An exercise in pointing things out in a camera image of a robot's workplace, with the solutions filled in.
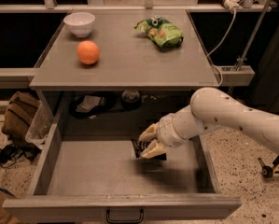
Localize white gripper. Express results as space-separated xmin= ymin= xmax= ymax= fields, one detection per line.
xmin=138 ymin=113 xmax=188 ymax=159

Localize black rxbar chocolate wrapper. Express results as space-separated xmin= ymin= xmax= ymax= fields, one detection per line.
xmin=132 ymin=139 xmax=167 ymax=161

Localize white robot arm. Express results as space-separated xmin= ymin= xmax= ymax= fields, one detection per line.
xmin=139 ymin=88 xmax=279 ymax=159

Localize grey open drawer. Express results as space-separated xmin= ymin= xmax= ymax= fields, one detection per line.
xmin=4 ymin=105 xmax=241 ymax=223

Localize grey counter cabinet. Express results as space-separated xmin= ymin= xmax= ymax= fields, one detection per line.
xmin=29 ymin=8 xmax=220 ymax=123

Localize dark round can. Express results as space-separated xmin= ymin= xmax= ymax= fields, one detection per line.
xmin=121 ymin=91 xmax=141 ymax=110

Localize dark bag with paper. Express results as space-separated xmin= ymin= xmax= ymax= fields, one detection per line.
xmin=69 ymin=91 xmax=116 ymax=119

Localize green chip bag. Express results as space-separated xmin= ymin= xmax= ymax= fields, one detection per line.
xmin=134 ymin=16 xmax=184 ymax=48

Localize orange fruit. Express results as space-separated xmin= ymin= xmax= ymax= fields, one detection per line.
xmin=77 ymin=41 xmax=100 ymax=65

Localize clear plastic bin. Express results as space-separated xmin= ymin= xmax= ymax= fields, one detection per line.
xmin=25 ymin=105 xmax=52 ymax=149

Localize black wheeled cart base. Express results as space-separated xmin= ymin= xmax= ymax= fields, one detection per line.
xmin=258 ymin=156 xmax=279 ymax=178

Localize white ceramic bowl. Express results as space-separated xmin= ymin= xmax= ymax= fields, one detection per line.
xmin=63 ymin=12 xmax=95 ymax=37

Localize brown backpack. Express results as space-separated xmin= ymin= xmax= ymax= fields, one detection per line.
xmin=2 ymin=91 xmax=40 ymax=140

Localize black drawer handle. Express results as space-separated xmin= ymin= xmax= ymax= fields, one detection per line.
xmin=105 ymin=209 xmax=145 ymax=224

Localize white power cable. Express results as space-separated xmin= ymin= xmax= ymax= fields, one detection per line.
xmin=206 ymin=7 xmax=238 ymax=87

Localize black cables on floor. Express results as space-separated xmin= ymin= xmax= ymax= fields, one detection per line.
xmin=0 ymin=143 xmax=40 ymax=180

